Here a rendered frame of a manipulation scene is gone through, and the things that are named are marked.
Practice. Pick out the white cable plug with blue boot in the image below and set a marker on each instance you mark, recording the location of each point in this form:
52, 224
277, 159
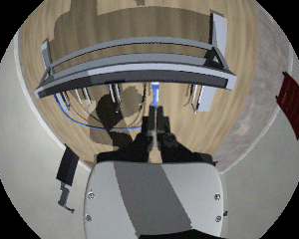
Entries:
155, 86

